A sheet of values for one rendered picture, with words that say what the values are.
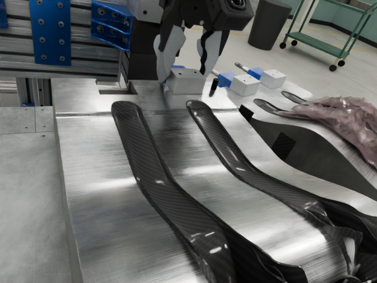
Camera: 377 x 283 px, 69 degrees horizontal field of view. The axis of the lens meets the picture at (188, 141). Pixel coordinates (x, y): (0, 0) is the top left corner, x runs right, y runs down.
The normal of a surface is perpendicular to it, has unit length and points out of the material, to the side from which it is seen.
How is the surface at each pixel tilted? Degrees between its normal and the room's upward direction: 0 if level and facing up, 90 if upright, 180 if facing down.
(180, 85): 90
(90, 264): 23
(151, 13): 90
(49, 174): 0
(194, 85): 90
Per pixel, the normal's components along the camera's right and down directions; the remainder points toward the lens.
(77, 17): 0.34, 0.63
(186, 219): 0.04, -0.98
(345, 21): -0.89, 0.07
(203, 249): 0.42, -0.55
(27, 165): 0.23, -0.78
